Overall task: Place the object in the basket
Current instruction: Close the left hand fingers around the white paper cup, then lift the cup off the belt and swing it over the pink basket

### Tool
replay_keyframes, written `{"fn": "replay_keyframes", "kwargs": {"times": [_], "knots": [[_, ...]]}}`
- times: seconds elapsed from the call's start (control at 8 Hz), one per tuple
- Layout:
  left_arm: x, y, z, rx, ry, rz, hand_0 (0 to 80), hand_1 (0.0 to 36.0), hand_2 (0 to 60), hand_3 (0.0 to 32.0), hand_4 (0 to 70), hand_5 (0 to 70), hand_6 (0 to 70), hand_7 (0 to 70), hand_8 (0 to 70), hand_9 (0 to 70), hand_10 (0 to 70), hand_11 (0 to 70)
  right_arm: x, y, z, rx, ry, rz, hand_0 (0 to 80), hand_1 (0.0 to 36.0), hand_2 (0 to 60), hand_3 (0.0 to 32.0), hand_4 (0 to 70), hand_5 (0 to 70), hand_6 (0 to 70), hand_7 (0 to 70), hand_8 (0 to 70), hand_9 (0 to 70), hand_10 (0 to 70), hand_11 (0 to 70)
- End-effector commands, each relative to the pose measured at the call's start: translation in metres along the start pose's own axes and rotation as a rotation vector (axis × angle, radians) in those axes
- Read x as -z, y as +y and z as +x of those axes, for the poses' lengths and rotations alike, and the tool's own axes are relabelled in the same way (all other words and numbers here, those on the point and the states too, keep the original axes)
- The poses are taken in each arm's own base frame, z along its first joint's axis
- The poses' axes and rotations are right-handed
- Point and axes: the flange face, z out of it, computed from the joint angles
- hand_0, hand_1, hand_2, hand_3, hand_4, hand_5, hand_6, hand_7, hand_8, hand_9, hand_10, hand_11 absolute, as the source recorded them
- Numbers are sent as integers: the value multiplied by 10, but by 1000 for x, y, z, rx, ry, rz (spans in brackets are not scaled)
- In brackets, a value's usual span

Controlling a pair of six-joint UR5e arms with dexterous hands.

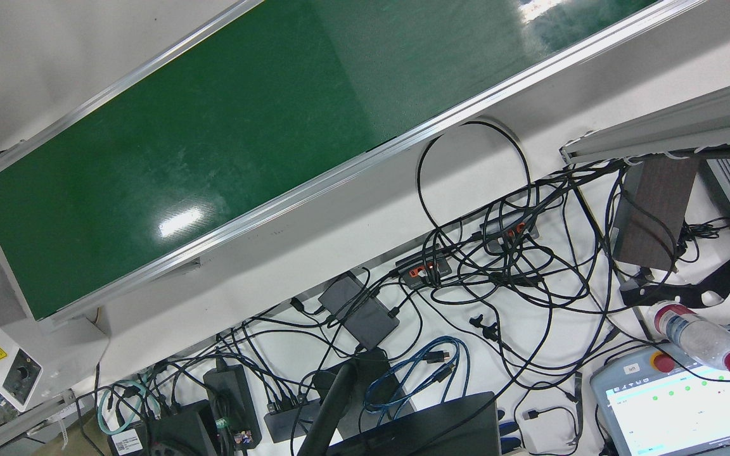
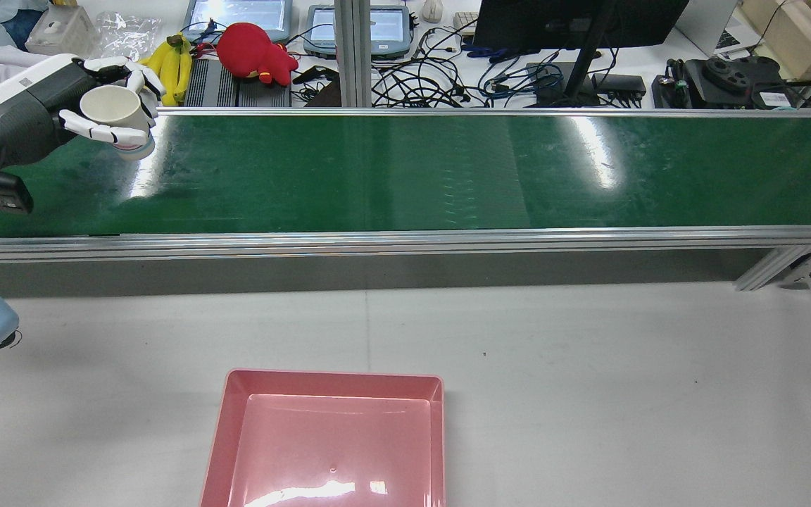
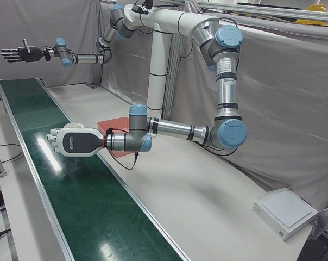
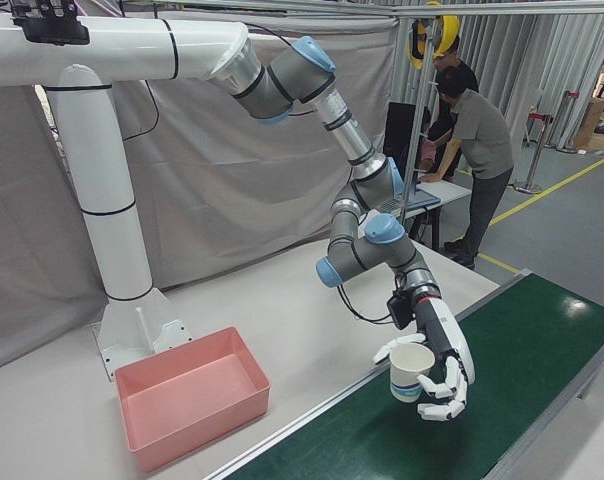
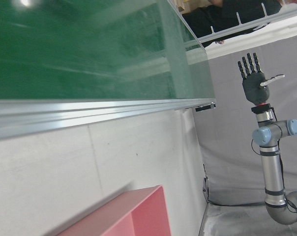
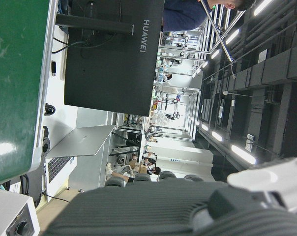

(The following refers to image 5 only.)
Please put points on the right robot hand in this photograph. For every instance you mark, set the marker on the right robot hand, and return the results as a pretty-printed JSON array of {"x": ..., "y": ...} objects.
[{"x": 255, "y": 88}]

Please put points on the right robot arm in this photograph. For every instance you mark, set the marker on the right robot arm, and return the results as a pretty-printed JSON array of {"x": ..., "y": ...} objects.
[{"x": 272, "y": 172}]

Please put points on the pink plastic basket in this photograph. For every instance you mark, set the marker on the pink plastic basket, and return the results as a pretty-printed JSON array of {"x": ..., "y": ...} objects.
[{"x": 148, "y": 216}]

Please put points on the gray fabric curtain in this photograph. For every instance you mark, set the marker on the gray fabric curtain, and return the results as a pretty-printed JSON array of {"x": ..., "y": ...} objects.
[{"x": 232, "y": 147}]

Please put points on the person in dark shirt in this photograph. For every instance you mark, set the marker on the person in dark shirt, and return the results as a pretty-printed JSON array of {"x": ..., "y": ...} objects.
[{"x": 219, "y": 17}]

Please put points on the green conveyor belt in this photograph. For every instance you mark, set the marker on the green conveyor belt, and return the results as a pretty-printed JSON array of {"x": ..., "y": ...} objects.
[{"x": 77, "y": 61}]

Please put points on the aluminium rail with white pegs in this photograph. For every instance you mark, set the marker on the aluminium rail with white pegs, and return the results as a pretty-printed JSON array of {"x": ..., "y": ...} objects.
[{"x": 249, "y": 24}]

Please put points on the wooden frame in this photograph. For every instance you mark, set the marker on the wooden frame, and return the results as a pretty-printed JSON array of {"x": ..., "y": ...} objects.
[{"x": 185, "y": 6}]

